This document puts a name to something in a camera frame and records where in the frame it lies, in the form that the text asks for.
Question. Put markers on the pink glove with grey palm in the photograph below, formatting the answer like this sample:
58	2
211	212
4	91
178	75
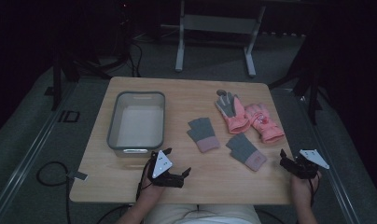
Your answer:
237	122

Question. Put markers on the pink glove with cartoon print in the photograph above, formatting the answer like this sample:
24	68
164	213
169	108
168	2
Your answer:
264	124

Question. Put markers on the clear grey-rimmed plastic bin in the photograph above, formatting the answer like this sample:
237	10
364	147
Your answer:
140	124

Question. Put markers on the person's left hand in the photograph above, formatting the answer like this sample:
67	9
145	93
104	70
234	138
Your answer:
149	193

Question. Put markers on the black rectangular floor frame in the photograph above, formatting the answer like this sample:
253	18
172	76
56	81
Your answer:
69	116

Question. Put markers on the grey round table grommet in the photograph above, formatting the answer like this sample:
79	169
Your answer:
220	91

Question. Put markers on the person's light trousers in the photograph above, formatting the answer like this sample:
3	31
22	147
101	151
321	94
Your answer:
202	214

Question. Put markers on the white metal stand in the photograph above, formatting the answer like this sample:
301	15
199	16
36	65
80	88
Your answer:
219	24

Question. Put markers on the person's right hand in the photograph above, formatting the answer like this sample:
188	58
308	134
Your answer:
301	188

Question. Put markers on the black tripod stand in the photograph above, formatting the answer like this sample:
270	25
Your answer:
56	77
312	93

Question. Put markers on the grey glove with pink cuff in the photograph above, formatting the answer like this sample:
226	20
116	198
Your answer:
242	147
202	130

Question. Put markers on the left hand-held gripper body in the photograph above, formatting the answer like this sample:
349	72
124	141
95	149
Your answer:
161	164

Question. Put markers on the metal floor rail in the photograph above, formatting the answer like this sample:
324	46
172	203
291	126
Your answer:
332	174
25	161

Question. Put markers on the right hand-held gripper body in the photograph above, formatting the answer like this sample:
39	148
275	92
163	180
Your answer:
312	157

